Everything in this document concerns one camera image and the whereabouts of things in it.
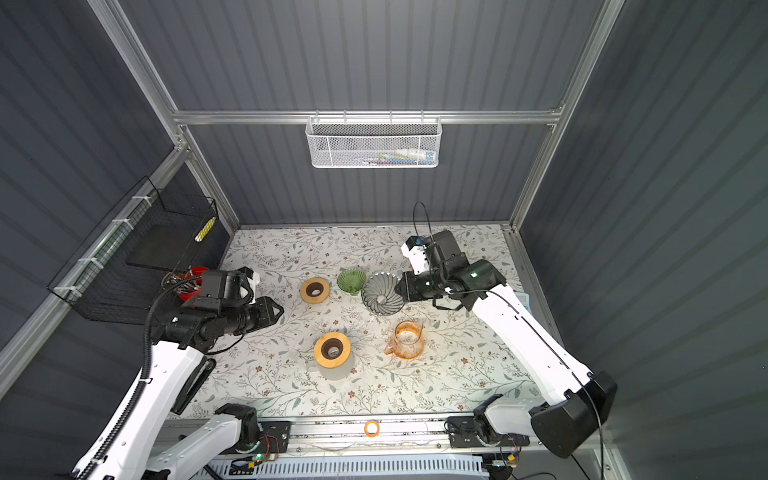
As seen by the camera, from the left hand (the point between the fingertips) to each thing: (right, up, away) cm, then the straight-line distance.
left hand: (277, 311), depth 74 cm
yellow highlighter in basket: (-23, +21, +8) cm, 32 cm away
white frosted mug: (+13, -19, +8) cm, 25 cm away
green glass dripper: (+15, +5, +30) cm, 34 cm away
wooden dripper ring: (+12, -12, +7) cm, 19 cm away
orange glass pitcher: (+34, -12, +16) cm, 39 cm away
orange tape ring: (+24, -30, -2) cm, 38 cm away
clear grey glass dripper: (+26, +4, +2) cm, 26 cm away
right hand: (+30, +5, -2) cm, 31 cm away
